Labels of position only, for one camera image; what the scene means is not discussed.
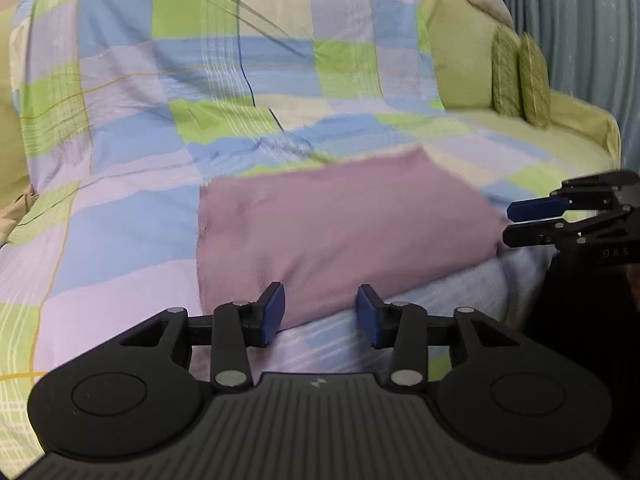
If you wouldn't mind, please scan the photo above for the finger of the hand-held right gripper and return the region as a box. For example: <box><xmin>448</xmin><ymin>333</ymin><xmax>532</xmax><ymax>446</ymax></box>
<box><xmin>506</xmin><ymin>180</ymin><xmax>617</xmax><ymax>222</ymax></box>
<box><xmin>502</xmin><ymin>212</ymin><xmax>632</xmax><ymax>249</ymax></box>

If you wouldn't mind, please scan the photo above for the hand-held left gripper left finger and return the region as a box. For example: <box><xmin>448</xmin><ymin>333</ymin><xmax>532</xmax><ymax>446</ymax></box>
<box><xmin>119</xmin><ymin>281</ymin><xmax>286</xmax><ymax>393</ymax></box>

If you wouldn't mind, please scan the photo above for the checked bed sheet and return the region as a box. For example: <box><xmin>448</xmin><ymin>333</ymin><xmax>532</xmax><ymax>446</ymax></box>
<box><xmin>0</xmin><ymin>0</ymin><xmax>556</xmax><ymax>478</ymax></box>

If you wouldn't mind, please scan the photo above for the beige crumpled cloth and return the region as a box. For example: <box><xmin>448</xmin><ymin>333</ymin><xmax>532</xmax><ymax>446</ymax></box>
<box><xmin>0</xmin><ymin>185</ymin><xmax>42</xmax><ymax>247</ymax></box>

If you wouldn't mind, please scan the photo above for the green sofa back cushion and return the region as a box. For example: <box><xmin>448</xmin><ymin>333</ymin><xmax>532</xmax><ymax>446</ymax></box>
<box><xmin>412</xmin><ymin>0</ymin><xmax>501</xmax><ymax>111</ymax></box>

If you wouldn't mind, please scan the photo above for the mauve garment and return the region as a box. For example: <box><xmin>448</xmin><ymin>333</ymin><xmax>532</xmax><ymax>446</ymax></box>
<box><xmin>197</xmin><ymin>147</ymin><xmax>508</xmax><ymax>332</ymax></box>

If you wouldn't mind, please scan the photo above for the striped green pillow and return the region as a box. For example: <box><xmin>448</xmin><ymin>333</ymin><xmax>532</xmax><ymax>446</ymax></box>
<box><xmin>517</xmin><ymin>32</ymin><xmax>553</xmax><ymax>132</ymax></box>
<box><xmin>491</xmin><ymin>25</ymin><xmax>525</xmax><ymax>120</ymax></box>

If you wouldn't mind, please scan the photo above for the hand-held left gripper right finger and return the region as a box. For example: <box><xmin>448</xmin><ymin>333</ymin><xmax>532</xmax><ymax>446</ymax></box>
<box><xmin>355</xmin><ymin>284</ymin><xmax>522</xmax><ymax>389</ymax></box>

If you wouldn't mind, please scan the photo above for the green sofa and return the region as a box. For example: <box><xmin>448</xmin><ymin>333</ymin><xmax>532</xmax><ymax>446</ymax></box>
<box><xmin>0</xmin><ymin>0</ymin><xmax>622</xmax><ymax>221</ymax></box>

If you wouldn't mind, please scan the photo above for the pale blue curtain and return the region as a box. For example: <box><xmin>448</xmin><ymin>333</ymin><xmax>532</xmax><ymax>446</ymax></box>
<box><xmin>490</xmin><ymin>0</ymin><xmax>640</xmax><ymax>173</ymax></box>

